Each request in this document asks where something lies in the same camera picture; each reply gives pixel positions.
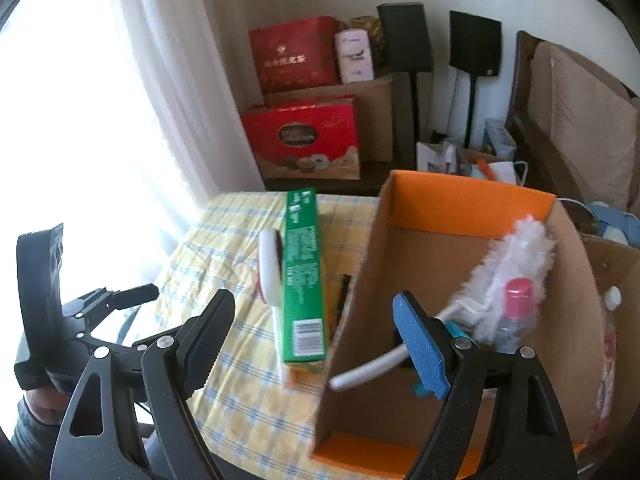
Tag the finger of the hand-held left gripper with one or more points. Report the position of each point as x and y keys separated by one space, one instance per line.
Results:
x=115 y=297
x=120 y=346

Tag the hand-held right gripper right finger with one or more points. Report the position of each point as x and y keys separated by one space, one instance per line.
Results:
x=420 y=345

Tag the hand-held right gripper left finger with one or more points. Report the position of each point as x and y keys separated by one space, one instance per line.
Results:
x=210 y=330

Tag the red and white lint brush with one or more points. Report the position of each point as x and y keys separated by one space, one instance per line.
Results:
x=270 y=265

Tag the clear bottle with pink cap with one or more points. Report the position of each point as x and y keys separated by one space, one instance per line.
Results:
x=517 y=310

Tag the long green carton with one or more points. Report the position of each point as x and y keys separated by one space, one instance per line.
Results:
x=300 y=270

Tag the white fluffy duster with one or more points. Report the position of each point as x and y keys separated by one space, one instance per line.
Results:
x=520 y=255

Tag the orange cardboard box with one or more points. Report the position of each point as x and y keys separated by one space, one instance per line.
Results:
x=450 y=205

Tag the person's left forearm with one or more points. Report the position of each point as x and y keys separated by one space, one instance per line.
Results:
x=30 y=440

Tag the person's left hand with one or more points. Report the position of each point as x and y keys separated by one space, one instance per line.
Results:
x=42 y=407

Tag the cyan plastic item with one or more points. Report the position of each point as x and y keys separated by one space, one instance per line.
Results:
x=456 y=331

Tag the yellow checked tablecloth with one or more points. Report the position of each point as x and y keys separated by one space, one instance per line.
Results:
x=225 y=245

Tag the small white carton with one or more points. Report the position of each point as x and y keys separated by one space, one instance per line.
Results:
x=430 y=157

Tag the white plastic bag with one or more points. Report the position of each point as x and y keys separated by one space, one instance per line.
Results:
x=500 y=172

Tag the white capped plastic bottle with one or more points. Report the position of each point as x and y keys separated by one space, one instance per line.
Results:
x=612 y=297

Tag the open brown cardboard box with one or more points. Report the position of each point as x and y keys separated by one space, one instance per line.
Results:
x=620 y=260

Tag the white curtain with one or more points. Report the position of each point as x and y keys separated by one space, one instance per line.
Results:
x=165 y=85

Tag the blue and white box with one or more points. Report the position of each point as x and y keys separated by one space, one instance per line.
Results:
x=500 y=137

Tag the light blue bag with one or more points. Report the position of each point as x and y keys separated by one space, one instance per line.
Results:
x=615 y=220

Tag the beige chair cushion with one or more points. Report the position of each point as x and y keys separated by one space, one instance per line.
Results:
x=580 y=120

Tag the dark red gift box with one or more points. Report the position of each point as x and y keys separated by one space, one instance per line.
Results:
x=295 y=55

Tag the small white box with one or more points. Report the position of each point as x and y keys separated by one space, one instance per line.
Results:
x=354 y=55

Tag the black speaker on stand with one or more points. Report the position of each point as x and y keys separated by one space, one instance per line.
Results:
x=475 y=42
x=405 y=35

